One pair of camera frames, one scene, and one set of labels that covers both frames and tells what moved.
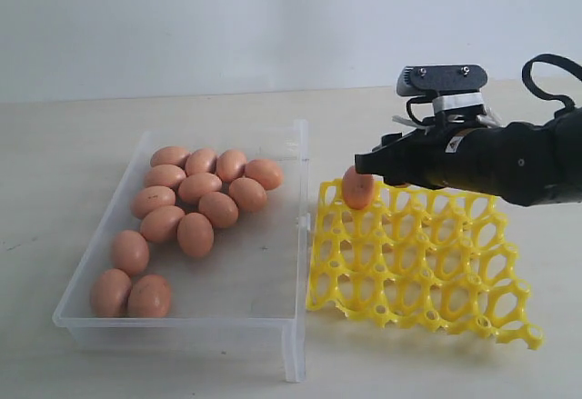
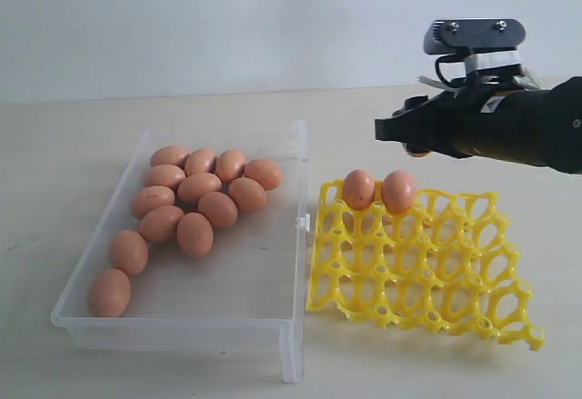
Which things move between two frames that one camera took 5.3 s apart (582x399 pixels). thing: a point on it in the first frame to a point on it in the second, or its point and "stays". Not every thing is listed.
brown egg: x=248 y=194 stays
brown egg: x=195 y=234 stays
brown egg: x=265 y=173 stays
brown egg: x=150 y=297 to x=398 y=190
